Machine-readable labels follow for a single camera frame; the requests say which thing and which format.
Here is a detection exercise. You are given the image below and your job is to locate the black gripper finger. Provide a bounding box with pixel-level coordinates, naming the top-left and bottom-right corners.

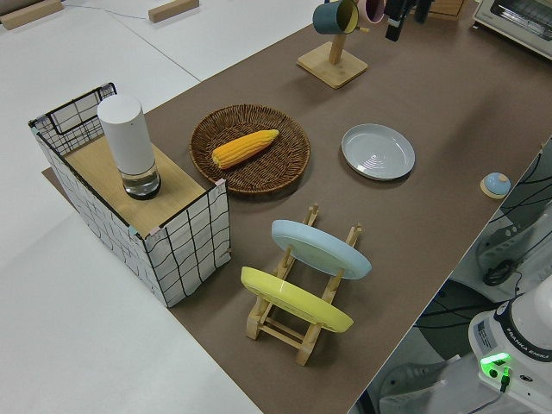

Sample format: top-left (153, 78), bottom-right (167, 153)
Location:
top-left (412, 0), bottom-right (432, 25)
top-left (386, 0), bottom-right (406, 43)

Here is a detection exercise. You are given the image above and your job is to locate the gray plate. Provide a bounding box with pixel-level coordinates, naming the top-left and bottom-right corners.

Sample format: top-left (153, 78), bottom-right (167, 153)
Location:
top-left (341, 123), bottom-right (417, 181)

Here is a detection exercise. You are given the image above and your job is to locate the light blue plate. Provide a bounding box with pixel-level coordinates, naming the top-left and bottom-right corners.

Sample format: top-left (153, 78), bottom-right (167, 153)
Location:
top-left (271, 219), bottom-right (373, 281)

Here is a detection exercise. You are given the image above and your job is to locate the yellow plate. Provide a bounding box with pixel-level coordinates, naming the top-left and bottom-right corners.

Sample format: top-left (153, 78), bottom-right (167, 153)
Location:
top-left (240, 266), bottom-right (355, 334)

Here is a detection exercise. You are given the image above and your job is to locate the pink mug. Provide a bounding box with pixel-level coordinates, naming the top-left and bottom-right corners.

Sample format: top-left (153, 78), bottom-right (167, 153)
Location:
top-left (360, 0), bottom-right (386, 25)

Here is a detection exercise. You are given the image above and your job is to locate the dark blue mug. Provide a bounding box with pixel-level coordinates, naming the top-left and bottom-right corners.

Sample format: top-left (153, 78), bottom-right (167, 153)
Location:
top-left (312, 0), bottom-right (361, 35)

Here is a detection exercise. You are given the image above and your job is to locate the wooden mug tree stand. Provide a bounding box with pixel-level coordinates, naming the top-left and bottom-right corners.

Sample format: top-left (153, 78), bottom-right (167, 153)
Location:
top-left (296, 23), bottom-right (371, 91)

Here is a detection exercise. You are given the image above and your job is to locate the cream toaster oven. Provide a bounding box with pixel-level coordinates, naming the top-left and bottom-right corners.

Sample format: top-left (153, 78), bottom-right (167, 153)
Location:
top-left (469, 0), bottom-right (552, 60)

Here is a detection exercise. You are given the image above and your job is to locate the blue bell on wooden base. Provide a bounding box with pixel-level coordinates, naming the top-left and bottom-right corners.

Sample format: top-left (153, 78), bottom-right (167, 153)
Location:
top-left (480, 172), bottom-right (512, 200)

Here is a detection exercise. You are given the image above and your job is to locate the brown wicker basket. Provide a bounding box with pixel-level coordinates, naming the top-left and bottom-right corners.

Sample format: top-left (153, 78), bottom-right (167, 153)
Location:
top-left (190, 103), bottom-right (311, 195)

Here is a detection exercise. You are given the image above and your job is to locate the yellow corn cob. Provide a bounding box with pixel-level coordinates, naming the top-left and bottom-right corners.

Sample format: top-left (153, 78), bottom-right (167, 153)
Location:
top-left (210, 129), bottom-right (280, 170)

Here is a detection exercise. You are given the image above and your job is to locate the brown table mat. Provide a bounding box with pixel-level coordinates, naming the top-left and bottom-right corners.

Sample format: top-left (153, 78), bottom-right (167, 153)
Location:
top-left (41, 0), bottom-right (552, 414)

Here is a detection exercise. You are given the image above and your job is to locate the wooden block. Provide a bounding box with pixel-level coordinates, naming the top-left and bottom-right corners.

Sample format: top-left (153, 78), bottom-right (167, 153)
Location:
top-left (0, 0), bottom-right (65, 30)
top-left (147, 0), bottom-right (200, 23)

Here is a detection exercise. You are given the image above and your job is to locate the wooden dish rack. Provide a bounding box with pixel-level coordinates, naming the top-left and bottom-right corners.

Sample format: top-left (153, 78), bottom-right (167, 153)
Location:
top-left (245, 202), bottom-right (363, 367)

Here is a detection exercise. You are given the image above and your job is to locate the black wire rack wooden shelf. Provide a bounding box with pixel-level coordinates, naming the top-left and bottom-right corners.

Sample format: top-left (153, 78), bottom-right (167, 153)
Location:
top-left (28, 81), bottom-right (232, 308)

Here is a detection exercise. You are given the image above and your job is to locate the black arm base cable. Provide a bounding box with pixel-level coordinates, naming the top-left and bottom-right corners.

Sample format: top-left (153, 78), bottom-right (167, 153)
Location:
top-left (472, 373), bottom-right (514, 414)

